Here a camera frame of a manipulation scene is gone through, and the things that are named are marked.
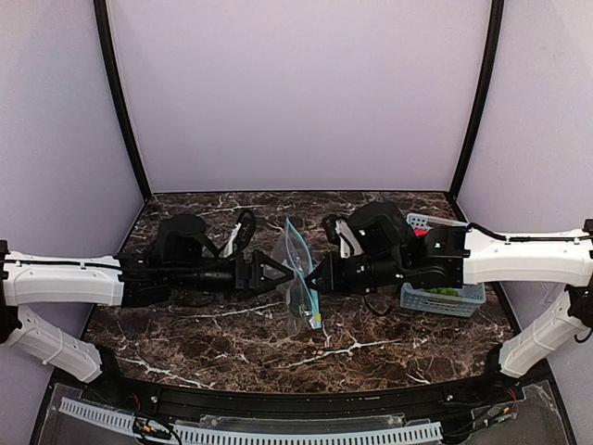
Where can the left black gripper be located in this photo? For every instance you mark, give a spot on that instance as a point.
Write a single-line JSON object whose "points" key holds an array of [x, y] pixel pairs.
{"points": [[252, 276]]}

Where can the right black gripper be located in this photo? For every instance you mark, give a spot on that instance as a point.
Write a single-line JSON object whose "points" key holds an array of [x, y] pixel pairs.
{"points": [[334, 272]]}

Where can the clear zip top bag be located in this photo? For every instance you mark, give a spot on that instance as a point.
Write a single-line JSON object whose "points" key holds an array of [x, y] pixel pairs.
{"points": [[292, 251]]}

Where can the green grapes bunch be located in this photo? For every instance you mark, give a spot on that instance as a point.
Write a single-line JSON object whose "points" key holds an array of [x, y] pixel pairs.
{"points": [[444, 291]]}

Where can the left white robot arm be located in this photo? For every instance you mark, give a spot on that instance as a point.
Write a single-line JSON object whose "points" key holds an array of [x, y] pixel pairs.
{"points": [[180, 257]]}

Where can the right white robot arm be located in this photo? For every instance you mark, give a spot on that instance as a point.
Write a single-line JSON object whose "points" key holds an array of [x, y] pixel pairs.
{"points": [[387, 252]]}

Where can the light blue plastic basket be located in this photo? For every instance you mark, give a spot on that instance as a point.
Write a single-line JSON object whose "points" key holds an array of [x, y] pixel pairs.
{"points": [[471, 298]]}

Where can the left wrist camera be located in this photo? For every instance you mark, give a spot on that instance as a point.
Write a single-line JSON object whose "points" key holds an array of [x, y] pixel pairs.
{"points": [[240, 236]]}

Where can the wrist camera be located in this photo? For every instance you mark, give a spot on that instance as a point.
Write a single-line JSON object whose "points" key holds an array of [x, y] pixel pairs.
{"points": [[240, 236], [339, 234]]}

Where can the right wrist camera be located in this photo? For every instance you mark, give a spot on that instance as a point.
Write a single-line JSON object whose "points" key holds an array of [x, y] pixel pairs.
{"points": [[339, 234]]}

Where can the grey slotted cable duct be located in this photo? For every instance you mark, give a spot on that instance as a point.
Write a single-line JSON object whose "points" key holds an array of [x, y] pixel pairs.
{"points": [[234, 430]]}

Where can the black front rail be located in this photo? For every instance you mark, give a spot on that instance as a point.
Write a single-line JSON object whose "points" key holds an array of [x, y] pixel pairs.
{"points": [[449, 399]]}

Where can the left black frame post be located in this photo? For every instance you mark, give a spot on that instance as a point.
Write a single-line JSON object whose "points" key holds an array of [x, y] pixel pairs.
{"points": [[118, 97]]}

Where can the black frame post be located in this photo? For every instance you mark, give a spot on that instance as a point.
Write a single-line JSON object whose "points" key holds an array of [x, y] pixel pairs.
{"points": [[118, 97], [493, 30]]}

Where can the right black frame post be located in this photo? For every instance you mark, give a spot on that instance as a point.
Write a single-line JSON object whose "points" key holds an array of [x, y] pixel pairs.
{"points": [[493, 30]]}

